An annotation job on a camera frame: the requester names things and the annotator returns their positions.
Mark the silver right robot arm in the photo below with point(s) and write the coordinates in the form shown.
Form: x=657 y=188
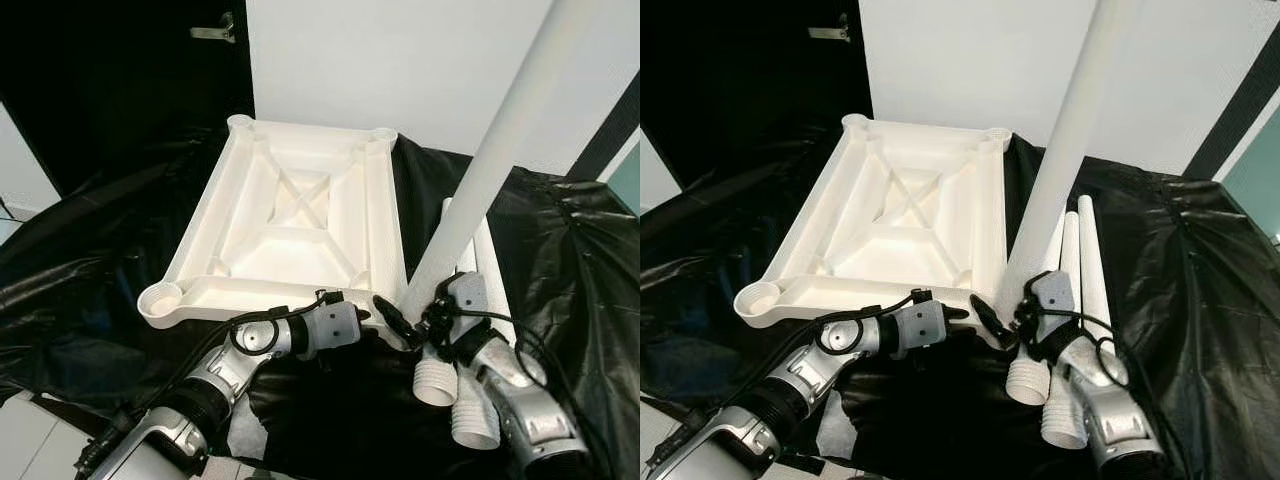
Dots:
x=520 y=400
x=1110 y=410

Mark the black door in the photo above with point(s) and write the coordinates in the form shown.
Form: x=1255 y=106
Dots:
x=720 y=90
x=100 y=90

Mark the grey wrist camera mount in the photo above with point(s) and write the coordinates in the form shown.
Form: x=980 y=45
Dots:
x=468 y=300
x=1055 y=300
x=335 y=328
x=918 y=328

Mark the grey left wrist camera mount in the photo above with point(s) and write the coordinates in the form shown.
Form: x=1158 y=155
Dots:
x=335 y=328
x=918 y=328

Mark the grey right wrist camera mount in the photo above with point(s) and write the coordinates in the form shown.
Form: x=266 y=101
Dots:
x=1055 y=300
x=468 y=300

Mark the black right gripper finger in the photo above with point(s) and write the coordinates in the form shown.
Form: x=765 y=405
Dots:
x=398 y=322
x=991 y=320

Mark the black wall strip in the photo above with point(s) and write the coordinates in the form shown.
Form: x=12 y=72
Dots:
x=1240 y=115
x=618 y=135

